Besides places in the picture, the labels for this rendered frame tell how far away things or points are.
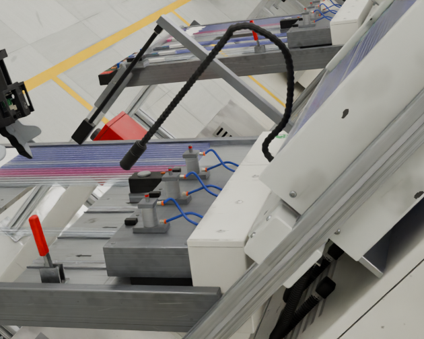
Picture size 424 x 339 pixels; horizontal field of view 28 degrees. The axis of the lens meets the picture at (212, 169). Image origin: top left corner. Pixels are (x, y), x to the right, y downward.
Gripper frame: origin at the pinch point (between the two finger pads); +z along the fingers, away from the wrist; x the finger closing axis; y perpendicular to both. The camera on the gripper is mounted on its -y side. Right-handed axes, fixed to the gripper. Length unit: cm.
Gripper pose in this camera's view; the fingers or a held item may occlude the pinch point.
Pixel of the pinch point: (7, 175)
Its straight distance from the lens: 143.7
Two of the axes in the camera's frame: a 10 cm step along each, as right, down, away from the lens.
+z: 3.0, 9.2, 2.6
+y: 9.2, -2.1, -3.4
